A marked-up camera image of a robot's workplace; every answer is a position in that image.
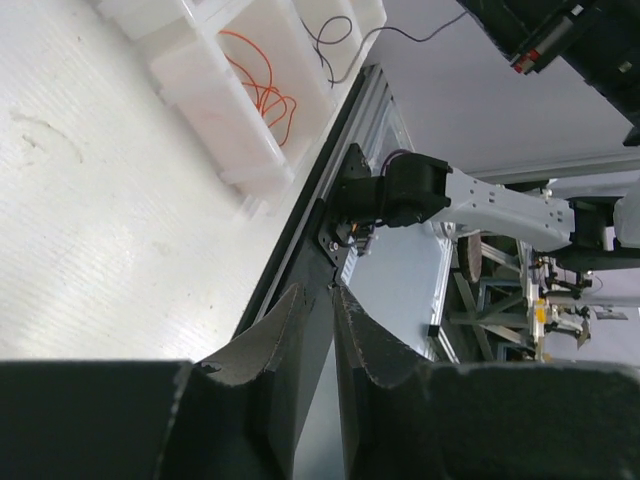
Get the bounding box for white compartment tray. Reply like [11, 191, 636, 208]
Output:
[96, 1, 387, 210]

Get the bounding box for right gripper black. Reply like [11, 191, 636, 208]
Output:
[459, 1, 639, 147]

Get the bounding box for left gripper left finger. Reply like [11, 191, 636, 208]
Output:
[1, 285, 306, 479]

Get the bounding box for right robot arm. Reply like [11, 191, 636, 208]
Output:
[332, 1, 639, 273]

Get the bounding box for orange cable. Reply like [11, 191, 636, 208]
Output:
[218, 30, 297, 147]

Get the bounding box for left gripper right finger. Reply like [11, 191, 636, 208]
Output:
[333, 287, 639, 479]

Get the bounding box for background workshop equipment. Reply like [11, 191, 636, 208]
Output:
[425, 233, 639, 363]

